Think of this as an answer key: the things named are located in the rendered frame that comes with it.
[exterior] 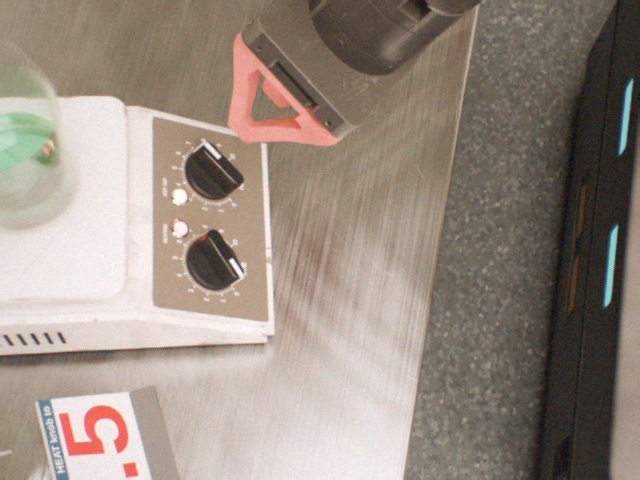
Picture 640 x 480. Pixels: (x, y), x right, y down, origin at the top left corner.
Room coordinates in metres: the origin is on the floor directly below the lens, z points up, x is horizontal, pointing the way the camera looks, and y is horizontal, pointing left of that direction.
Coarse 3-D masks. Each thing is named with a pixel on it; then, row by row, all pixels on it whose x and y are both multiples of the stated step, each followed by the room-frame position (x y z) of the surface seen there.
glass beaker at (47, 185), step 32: (0, 64) 0.27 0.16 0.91; (32, 64) 0.27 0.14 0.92; (0, 96) 0.27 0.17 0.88; (32, 96) 0.27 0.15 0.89; (64, 128) 0.25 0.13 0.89; (32, 160) 0.22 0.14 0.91; (64, 160) 0.23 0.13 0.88; (0, 192) 0.21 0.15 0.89; (32, 192) 0.21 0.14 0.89; (64, 192) 0.23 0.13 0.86; (0, 224) 0.21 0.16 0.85; (32, 224) 0.21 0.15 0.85
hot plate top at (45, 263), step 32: (96, 96) 0.30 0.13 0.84; (96, 128) 0.28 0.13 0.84; (128, 128) 0.28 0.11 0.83; (96, 160) 0.26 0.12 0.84; (128, 160) 0.26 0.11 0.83; (96, 192) 0.24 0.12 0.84; (128, 192) 0.24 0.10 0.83; (64, 224) 0.22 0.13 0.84; (96, 224) 0.22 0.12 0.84; (128, 224) 0.22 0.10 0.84; (0, 256) 0.20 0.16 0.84; (32, 256) 0.20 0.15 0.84; (64, 256) 0.20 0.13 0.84; (96, 256) 0.20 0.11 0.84; (128, 256) 0.21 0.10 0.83; (0, 288) 0.18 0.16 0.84; (32, 288) 0.18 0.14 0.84; (64, 288) 0.18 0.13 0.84; (96, 288) 0.19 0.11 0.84
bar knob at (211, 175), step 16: (208, 144) 0.29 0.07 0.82; (192, 160) 0.28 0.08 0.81; (208, 160) 0.28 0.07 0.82; (224, 160) 0.28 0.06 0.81; (192, 176) 0.27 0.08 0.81; (208, 176) 0.27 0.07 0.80; (224, 176) 0.27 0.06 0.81; (240, 176) 0.27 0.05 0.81; (208, 192) 0.26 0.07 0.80; (224, 192) 0.27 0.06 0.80
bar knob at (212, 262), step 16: (208, 240) 0.23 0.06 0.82; (224, 240) 0.23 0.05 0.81; (192, 256) 0.22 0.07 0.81; (208, 256) 0.22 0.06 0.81; (224, 256) 0.22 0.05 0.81; (192, 272) 0.21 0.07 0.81; (208, 272) 0.21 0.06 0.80; (224, 272) 0.21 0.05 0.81; (240, 272) 0.21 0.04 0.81; (208, 288) 0.21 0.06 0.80; (224, 288) 0.21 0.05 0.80
